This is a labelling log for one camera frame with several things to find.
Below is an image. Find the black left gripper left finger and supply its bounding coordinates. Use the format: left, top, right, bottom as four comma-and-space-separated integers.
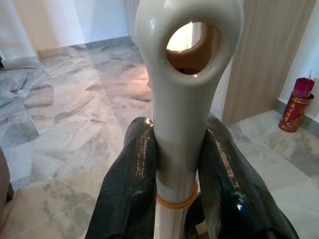
87, 117, 158, 239

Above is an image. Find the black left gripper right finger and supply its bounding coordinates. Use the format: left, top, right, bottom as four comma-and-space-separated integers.
197, 116, 300, 239

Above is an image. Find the beige long-handled broom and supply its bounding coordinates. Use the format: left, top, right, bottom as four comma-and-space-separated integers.
134, 0, 244, 239

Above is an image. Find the red incense stick tin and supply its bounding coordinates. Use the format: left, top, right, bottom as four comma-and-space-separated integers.
278, 71, 316, 132

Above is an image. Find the orange rubber ring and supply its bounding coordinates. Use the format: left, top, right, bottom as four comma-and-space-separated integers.
156, 181, 199, 210

